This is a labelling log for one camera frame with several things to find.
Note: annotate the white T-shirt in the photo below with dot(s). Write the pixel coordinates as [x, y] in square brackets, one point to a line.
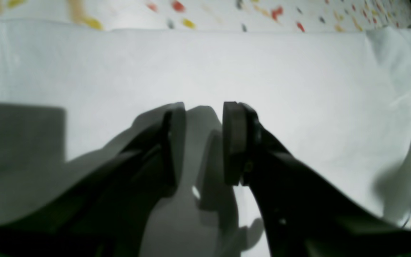
[70, 97]

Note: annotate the terrazzo patterned table cloth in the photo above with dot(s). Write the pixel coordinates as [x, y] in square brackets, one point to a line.
[227, 15]

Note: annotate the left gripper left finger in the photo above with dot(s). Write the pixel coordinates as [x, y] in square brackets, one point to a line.
[105, 213]

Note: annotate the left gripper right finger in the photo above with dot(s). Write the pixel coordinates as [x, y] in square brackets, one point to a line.
[303, 214]

